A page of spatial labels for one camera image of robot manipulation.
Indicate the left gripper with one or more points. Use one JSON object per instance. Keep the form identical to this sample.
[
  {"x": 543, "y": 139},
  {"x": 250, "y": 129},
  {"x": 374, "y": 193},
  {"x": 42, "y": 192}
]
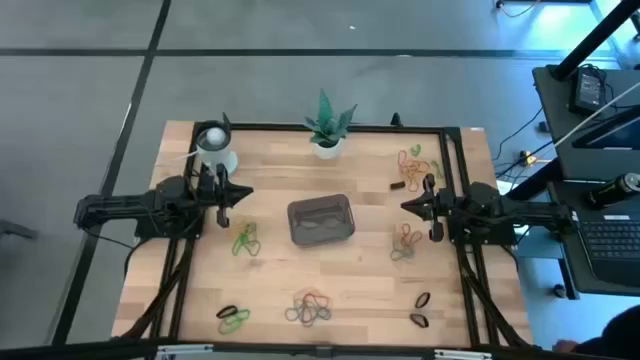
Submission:
[{"x": 207, "y": 190}]

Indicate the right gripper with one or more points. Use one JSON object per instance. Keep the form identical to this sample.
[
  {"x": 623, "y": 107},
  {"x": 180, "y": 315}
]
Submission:
[{"x": 446, "y": 207}]

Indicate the thick black rubber band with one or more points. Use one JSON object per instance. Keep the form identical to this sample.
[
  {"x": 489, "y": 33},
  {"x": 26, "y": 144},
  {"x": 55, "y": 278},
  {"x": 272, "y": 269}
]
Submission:
[
  {"x": 413, "y": 317},
  {"x": 220, "y": 314},
  {"x": 397, "y": 185},
  {"x": 417, "y": 304}
]

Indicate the small green rubber band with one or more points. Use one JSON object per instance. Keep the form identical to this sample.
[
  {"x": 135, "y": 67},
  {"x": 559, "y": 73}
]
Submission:
[{"x": 416, "y": 149}]

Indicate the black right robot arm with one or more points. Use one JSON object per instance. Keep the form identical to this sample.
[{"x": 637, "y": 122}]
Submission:
[{"x": 530, "y": 212}]

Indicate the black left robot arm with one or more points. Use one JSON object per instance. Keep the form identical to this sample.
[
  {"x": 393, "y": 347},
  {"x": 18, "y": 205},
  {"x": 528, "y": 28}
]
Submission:
[{"x": 125, "y": 205}]

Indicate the grey translucent plastic bin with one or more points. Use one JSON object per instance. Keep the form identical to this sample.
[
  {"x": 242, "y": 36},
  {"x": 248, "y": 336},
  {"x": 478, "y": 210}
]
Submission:
[{"x": 320, "y": 220}]

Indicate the white cylindrical table lamp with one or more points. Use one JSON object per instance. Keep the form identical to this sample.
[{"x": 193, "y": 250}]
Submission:
[{"x": 215, "y": 155}]

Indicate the white paper sheet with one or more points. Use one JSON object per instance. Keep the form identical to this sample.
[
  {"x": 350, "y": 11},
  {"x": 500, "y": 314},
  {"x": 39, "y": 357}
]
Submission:
[{"x": 505, "y": 187}]

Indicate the yellow power plug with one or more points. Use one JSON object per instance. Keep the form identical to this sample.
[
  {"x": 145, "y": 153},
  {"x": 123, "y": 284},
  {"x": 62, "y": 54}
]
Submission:
[{"x": 526, "y": 159}]

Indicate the potted green snake plant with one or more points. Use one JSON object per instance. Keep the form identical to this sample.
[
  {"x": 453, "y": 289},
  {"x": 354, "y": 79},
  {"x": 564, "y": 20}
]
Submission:
[{"x": 327, "y": 127}]

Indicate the black desk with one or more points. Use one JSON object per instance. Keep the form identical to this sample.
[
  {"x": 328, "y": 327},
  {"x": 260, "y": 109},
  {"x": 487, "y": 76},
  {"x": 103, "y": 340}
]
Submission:
[{"x": 550, "y": 110}]

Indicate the black caster wheel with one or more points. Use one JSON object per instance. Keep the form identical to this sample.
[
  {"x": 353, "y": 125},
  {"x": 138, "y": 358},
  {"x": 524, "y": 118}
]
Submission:
[{"x": 560, "y": 291}]

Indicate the black drink can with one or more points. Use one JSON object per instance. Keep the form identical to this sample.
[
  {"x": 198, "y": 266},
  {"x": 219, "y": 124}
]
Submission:
[{"x": 612, "y": 191}]

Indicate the black laptop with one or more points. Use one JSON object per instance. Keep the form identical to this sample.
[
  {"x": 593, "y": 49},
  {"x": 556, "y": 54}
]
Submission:
[{"x": 610, "y": 245}]

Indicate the black power adapter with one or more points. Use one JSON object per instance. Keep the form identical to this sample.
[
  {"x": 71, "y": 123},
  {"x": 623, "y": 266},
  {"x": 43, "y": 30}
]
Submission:
[{"x": 586, "y": 92}]

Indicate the black flat monitor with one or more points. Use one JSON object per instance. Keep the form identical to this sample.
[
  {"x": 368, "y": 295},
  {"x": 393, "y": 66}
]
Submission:
[{"x": 615, "y": 135}]

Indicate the grey chair leg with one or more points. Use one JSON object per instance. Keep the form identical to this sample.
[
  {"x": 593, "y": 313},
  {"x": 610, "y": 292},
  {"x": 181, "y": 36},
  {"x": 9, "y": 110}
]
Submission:
[{"x": 15, "y": 230}]

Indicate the black horizontal beam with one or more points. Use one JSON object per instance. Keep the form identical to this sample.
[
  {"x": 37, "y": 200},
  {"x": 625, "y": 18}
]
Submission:
[{"x": 75, "y": 354}]

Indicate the person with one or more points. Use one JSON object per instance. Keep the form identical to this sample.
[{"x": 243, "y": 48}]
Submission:
[{"x": 620, "y": 330}]

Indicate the black diagonal pole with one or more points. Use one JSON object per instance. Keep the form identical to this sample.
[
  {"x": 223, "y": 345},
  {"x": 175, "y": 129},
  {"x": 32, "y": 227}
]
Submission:
[{"x": 595, "y": 37}]

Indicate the black aluminium table frame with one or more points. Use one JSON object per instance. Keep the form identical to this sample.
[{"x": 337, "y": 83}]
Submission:
[{"x": 380, "y": 128}]

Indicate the silver metal bracket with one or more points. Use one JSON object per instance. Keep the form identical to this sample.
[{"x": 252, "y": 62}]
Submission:
[
  {"x": 185, "y": 349},
  {"x": 462, "y": 355}
]

